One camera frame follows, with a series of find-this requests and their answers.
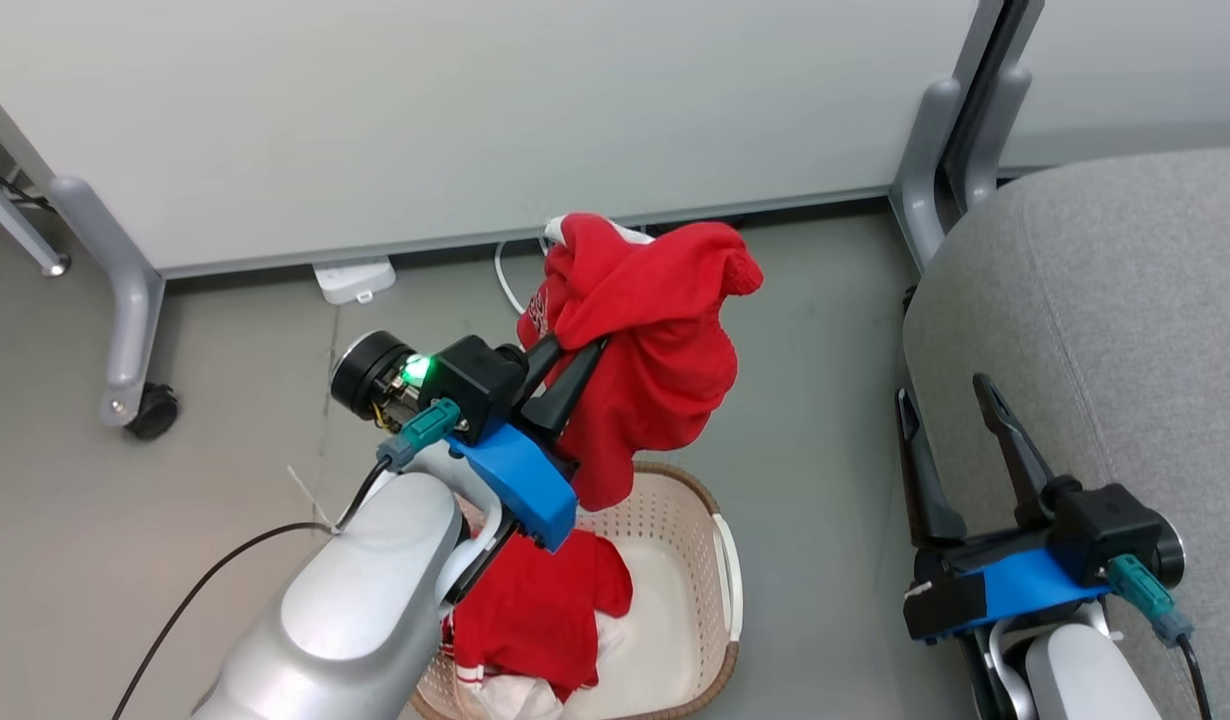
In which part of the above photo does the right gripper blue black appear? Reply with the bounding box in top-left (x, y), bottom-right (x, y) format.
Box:
top-left (895, 373), bottom-right (1111, 643)

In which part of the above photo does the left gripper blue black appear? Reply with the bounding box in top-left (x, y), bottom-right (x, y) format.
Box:
top-left (445, 333), bottom-right (609, 553)

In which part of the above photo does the red garment with white print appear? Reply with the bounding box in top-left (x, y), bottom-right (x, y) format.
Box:
top-left (516, 212), bottom-right (764, 513)

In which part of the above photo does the red garment with striped cuffs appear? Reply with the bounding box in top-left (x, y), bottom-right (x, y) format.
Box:
top-left (443, 530), bottom-right (634, 703)

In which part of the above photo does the grey fabric sofa seat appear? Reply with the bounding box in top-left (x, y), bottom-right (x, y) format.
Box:
top-left (902, 148), bottom-right (1230, 720)

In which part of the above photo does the cream laundry basket brown rim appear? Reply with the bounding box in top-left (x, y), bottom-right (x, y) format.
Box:
top-left (407, 460), bottom-right (744, 720)

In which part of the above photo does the white power strip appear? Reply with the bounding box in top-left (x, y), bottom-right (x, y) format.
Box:
top-left (313, 257), bottom-right (396, 304)

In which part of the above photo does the white zip tie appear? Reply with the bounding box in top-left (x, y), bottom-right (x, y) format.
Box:
top-left (285, 465), bottom-right (336, 531)

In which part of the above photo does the grey metal partition foot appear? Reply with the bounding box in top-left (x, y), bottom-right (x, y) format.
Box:
top-left (890, 0), bottom-right (1006, 273)
top-left (45, 175), bottom-right (166, 426)
top-left (963, 65), bottom-right (1033, 211)

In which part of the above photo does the black caster wheel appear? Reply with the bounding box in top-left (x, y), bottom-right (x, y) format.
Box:
top-left (125, 383), bottom-right (180, 441)

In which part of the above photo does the grey metal table leg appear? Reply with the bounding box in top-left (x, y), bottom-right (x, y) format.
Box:
top-left (0, 165), bottom-right (71, 278)

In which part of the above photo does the white power cable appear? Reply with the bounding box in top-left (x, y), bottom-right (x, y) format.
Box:
top-left (493, 220), bottom-right (558, 316)

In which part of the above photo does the left arm cable teal connector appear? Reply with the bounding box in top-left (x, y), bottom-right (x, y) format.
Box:
top-left (110, 398), bottom-right (463, 720)

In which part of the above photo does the arm cable teal connector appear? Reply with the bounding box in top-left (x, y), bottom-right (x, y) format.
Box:
top-left (110, 398), bottom-right (463, 720)
top-left (1108, 555), bottom-right (1216, 720)

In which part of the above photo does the right arm cable teal connector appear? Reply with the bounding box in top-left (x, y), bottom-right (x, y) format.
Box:
top-left (1108, 555), bottom-right (1216, 720)

